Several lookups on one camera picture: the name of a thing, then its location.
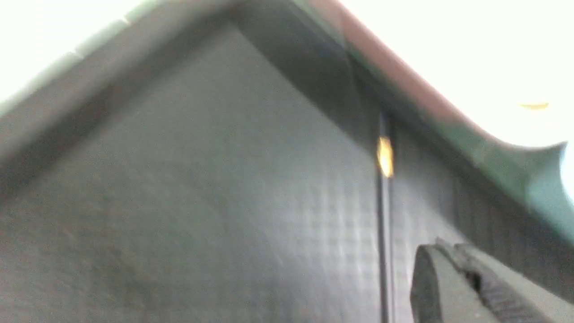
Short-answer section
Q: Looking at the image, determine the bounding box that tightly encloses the blue-grey chopstick tray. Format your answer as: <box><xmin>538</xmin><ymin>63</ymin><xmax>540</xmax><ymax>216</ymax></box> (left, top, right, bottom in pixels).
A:
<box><xmin>526</xmin><ymin>141</ymin><xmax>574</xmax><ymax>245</ymax></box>

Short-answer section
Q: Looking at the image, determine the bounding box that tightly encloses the white spoon tray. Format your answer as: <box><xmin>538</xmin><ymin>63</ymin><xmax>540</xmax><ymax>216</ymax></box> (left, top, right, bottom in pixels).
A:
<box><xmin>296</xmin><ymin>0</ymin><xmax>574</xmax><ymax>150</ymax></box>

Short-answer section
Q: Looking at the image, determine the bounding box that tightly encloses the black serving tray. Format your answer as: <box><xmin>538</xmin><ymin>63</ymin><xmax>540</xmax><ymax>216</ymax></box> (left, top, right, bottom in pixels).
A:
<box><xmin>1</xmin><ymin>0</ymin><xmax>573</xmax><ymax>323</ymax></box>

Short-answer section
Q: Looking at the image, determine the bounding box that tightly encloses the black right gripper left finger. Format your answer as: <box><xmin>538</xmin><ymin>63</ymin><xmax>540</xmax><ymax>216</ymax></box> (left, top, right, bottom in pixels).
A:
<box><xmin>410</xmin><ymin>244</ymin><xmax>498</xmax><ymax>323</ymax></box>

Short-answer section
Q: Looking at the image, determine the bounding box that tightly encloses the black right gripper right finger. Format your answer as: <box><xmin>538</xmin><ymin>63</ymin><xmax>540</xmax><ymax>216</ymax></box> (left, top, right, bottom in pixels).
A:
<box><xmin>435</xmin><ymin>238</ymin><xmax>573</xmax><ymax>323</ymax></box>

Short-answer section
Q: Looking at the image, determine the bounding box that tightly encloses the large translucent white bin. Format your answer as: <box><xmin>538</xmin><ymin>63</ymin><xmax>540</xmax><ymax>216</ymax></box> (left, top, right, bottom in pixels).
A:
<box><xmin>0</xmin><ymin>0</ymin><xmax>158</xmax><ymax>112</ymax></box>

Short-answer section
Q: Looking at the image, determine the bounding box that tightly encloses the black chopstick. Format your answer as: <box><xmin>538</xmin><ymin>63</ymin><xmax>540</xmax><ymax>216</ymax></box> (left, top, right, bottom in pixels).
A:
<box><xmin>376</xmin><ymin>112</ymin><xmax>395</xmax><ymax>323</ymax></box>

